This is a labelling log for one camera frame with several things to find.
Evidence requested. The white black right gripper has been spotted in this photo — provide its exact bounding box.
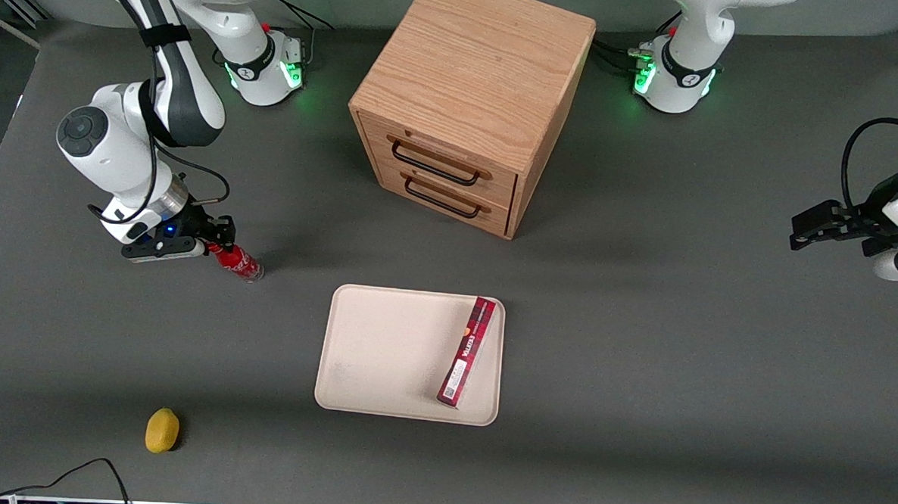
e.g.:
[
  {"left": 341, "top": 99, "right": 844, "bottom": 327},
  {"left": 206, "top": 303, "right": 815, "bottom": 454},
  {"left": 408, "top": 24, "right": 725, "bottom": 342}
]
[{"left": 99, "top": 202, "right": 238, "bottom": 250}]

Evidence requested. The red coke bottle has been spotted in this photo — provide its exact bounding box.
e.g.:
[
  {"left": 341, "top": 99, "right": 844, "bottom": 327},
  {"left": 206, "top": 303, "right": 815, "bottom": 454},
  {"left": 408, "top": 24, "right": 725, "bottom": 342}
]
[{"left": 206, "top": 242, "right": 267, "bottom": 284}]

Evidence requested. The cream rectangular tray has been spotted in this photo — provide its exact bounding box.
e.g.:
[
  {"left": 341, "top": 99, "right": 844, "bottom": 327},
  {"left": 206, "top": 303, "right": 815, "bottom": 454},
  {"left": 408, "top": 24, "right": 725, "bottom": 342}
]
[{"left": 313, "top": 282, "right": 508, "bottom": 428}]

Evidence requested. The yellow lemon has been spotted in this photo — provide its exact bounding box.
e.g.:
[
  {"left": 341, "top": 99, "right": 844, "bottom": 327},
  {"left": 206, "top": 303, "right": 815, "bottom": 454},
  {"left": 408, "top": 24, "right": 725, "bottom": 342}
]
[{"left": 144, "top": 407, "right": 182, "bottom": 455}]

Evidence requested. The red Walkers shortbread box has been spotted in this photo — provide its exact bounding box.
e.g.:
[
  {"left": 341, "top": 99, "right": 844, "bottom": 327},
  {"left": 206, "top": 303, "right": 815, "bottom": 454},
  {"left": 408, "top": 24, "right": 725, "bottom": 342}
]
[{"left": 435, "top": 294, "right": 498, "bottom": 412}]

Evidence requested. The lower wooden drawer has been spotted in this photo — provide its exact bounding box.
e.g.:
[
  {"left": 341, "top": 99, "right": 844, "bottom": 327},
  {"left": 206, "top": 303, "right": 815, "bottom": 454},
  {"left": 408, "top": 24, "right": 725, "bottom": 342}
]
[{"left": 374, "top": 162, "right": 516, "bottom": 238}]

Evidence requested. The wooden drawer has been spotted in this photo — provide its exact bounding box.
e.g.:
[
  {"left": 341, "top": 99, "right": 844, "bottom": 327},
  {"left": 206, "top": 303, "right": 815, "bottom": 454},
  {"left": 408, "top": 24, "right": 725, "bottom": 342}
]
[
  {"left": 354, "top": 114, "right": 522, "bottom": 209},
  {"left": 374, "top": 162, "right": 516, "bottom": 238}
]

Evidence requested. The upper wooden drawer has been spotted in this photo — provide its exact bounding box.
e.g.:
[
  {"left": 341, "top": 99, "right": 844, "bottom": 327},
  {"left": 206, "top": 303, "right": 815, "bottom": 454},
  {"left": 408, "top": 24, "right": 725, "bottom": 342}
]
[{"left": 354, "top": 114, "right": 522, "bottom": 209}]

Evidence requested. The oak wooden drawer cabinet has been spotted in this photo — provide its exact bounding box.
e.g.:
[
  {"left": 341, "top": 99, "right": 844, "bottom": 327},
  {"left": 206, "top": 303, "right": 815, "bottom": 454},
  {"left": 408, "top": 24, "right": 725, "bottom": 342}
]
[{"left": 343, "top": 0, "right": 599, "bottom": 244}]

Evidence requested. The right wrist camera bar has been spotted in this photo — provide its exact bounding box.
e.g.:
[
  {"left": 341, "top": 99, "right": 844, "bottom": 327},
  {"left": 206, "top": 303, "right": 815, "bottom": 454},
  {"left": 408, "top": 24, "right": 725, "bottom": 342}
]
[{"left": 120, "top": 235, "right": 207, "bottom": 266}]

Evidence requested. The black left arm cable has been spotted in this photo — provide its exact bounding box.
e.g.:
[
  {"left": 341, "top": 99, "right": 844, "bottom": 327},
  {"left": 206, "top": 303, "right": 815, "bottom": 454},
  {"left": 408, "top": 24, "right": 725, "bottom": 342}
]
[{"left": 839, "top": 116, "right": 898, "bottom": 213}]

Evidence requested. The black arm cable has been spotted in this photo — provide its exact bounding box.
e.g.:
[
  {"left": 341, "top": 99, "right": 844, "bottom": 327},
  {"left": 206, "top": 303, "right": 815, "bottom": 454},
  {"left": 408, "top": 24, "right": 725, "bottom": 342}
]
[
  {"left": 839, "top": 116, "right": 898, "bottom": 213},
  {"left": 79, "top": 0, "right": 240, "bottom": 229}
]

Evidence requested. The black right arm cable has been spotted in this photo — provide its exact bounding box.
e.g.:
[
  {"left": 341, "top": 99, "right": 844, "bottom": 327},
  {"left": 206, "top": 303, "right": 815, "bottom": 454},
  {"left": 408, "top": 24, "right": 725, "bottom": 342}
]
[{"left": 79, "top": 0, "right": 240, "bottom": 229}]

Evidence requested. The black upper drawer handle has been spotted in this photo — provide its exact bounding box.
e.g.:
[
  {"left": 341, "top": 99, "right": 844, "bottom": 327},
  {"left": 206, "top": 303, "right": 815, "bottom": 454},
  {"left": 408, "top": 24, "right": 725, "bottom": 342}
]
[{"left": 389, "top": 140, "right": 482, "bottom": 188}]

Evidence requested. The black drawer handle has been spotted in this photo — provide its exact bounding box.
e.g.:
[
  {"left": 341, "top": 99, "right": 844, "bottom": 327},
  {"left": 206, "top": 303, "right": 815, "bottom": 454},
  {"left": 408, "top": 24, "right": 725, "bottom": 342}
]
[
  {"left": 402, "top": 176, "right": 484, "bottom": 221},
  {"left": 389, "top": 140, "right": 482, "bottom": 188}
]

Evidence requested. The black lower drawer handle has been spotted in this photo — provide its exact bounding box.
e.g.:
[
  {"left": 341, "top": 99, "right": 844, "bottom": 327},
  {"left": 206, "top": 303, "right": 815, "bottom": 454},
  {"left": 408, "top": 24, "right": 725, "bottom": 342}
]
[{"left": 402, "top": 176, "right": 484, "bottom": 221}]

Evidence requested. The black right base cable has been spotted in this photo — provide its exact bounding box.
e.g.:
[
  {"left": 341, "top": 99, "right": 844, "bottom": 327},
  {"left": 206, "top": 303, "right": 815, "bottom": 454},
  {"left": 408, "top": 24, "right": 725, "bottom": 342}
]
[{"left": 264, "top": 0, "right": 337, "bottom": 33}]

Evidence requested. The black base cable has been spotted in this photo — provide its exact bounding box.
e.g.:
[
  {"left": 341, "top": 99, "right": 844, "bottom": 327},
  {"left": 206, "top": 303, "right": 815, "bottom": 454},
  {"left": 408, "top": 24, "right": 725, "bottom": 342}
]
[
  {"left": 590, "top": 7, "right": 684, "bottom": 75},
  {"left": 264, "top": 0, "right": 337, "bottom": 33}
]

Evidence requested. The black left base cable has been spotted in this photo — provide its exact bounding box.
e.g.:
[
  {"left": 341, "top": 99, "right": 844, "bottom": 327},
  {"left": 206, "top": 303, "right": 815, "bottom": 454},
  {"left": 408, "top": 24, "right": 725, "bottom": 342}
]
[{"left": 590, "top": 7, "right": 684, "bottom": 75}]

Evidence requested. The black cable on table edge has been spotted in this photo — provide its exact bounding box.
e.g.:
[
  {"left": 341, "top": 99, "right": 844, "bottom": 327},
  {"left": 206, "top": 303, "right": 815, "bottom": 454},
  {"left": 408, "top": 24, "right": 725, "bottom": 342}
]
[{"left": 0, "top": 453, "right": 135, "bottom": 504}]

